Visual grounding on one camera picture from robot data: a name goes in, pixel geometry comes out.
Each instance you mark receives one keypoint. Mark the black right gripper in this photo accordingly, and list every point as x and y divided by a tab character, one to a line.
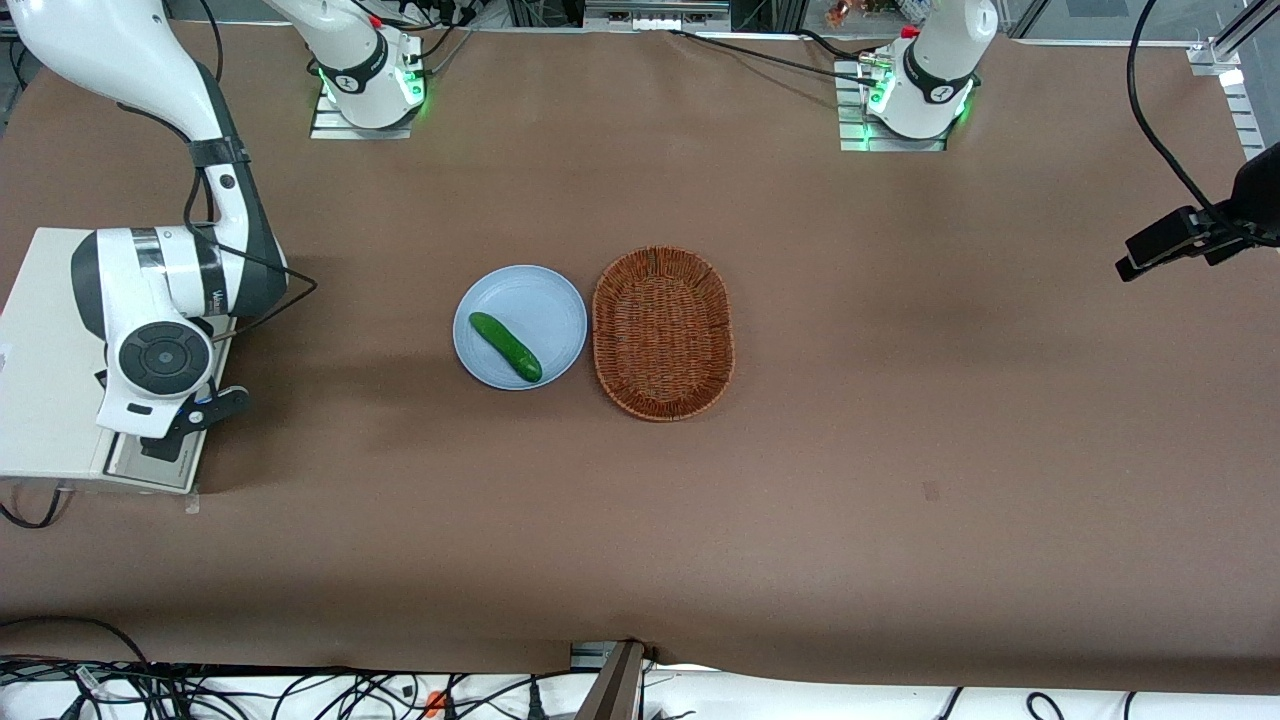
164	448

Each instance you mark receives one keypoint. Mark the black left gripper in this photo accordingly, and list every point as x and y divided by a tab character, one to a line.
1226	233

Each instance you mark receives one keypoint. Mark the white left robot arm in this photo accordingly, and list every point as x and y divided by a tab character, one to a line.
935	95

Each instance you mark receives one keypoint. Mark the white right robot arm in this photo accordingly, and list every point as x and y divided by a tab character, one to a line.
150	290

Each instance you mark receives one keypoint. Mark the white toaster oven body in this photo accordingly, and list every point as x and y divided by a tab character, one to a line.
40	400

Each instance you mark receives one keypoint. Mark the clear tape piece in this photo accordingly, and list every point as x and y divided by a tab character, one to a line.
192	502

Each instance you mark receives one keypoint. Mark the green cucumber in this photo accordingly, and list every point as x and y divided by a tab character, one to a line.
505	346

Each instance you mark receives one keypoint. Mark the light blue round plate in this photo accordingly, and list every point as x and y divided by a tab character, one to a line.
540	300

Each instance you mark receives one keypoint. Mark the brown table cover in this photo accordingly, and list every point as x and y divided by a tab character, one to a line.
900	450

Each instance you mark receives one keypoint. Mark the brown wicker basket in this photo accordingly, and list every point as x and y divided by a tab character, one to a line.
662	335

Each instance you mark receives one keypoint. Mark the grey power strip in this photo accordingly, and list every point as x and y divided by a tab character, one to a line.
650	20

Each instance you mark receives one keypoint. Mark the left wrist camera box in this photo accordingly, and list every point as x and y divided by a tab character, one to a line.
1165	242

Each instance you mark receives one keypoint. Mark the grey slotted rail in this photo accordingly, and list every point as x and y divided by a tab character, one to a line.
1245	120

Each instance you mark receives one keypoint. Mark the aluminium frame profile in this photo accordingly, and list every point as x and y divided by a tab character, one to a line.
1245	28

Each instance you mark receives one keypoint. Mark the aluminium arm base plate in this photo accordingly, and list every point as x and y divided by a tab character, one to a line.
850	141
330	129

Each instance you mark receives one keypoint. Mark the dark camera mount pole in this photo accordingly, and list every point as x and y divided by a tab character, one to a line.
615	690

